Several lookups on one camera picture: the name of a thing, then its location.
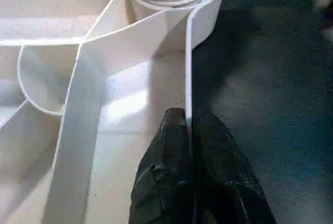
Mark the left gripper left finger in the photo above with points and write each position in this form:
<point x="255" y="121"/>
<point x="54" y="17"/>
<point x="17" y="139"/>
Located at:
<point x="164" y="182"/>

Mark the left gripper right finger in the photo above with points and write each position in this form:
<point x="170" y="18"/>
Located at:
<point x="223" y="187"/>

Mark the white plastic table top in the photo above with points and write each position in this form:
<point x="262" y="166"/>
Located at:
<point x="47" y="37"/>

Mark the black work mat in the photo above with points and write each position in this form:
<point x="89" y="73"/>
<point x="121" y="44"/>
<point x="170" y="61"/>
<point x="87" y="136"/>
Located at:
<point x="276" y="104"/>

